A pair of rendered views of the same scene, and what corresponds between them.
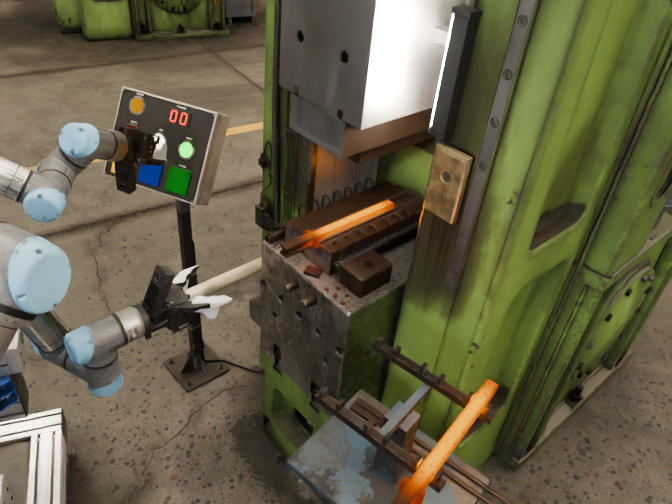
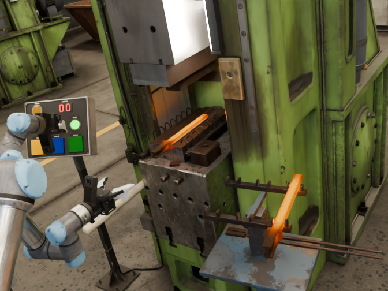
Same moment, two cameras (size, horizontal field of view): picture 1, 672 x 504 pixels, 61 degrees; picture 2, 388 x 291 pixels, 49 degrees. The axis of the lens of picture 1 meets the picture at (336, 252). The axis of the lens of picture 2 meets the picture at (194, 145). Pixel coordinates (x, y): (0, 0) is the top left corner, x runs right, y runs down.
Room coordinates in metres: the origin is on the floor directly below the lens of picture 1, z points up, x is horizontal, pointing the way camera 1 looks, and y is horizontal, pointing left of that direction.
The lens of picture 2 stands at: (-0.44, 0.10, 1.82)
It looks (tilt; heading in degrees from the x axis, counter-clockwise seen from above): 27 degrees down; 355
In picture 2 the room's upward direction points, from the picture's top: 11 degrees counter-clockwise
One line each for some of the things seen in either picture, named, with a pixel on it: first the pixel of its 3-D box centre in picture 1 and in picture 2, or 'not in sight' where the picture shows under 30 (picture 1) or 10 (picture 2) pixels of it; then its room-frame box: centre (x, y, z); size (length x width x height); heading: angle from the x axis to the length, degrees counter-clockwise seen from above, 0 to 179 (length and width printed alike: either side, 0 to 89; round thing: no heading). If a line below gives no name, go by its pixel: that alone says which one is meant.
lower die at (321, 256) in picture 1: (361, 221); (191, 130); (1.43, -0.07, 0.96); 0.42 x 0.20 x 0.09; 135
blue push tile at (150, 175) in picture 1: (151, 172); (57, 145); (1.49, 0.58, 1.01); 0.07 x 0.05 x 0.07; 70
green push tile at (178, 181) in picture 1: (179, 181); (76, 144); (1.46, 0.49, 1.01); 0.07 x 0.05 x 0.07; 70
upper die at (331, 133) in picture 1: (377, 107); (178, 59); (1.43, -0.07, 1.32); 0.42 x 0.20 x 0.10; 135
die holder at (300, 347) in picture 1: (365, 296); (211, 178); (1.39, -0.11, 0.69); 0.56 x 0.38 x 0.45; 135
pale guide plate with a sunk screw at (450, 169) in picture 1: (446, 183); (231, 78); (1.15, -0.23, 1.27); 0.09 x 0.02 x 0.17; 45
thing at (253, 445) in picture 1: (282, 452); not in sight; (1.24, 0.12, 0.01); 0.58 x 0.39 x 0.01; 45
